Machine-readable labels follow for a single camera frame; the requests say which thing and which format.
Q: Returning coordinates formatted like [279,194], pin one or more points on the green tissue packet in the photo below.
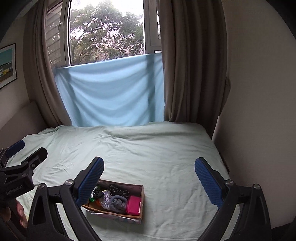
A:
[91,199]

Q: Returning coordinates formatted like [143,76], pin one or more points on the left hand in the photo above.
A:
[14,207]

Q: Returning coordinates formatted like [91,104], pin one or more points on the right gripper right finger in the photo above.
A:
[253,222]

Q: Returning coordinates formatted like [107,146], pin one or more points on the window frame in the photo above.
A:
[80,32]

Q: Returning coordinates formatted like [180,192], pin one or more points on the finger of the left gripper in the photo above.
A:
[8,152]
[30,162]

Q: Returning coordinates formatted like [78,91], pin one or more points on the small black scrunchie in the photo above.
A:
[97,193]

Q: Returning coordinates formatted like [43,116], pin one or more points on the light blue hanging sheet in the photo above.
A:
[126,91]

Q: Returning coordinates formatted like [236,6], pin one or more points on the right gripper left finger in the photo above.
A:
[45,222]

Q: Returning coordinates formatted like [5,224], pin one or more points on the brown curtain left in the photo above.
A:
[39,79]

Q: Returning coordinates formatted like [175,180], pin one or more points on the cardboard box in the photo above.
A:
[135,190]

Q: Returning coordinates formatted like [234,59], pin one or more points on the pale green bed sheet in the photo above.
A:
[158,156]

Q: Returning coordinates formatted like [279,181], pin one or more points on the framed wall picture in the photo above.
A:
[8,72]

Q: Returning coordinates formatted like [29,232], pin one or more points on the orange fluffy pompom toy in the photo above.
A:
[98,204]

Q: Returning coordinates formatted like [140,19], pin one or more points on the round glitter pad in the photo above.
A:
[105,200]

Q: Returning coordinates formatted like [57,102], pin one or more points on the grey fluffy scrunchie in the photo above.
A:
[118,204]

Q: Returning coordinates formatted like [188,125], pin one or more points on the brown curtain right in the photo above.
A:
[194,54]

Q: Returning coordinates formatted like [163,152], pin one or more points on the brown curtain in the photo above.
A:
[39,79]
[194,54]

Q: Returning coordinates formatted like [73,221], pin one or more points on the magenta zip pouch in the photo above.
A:
[133,206]

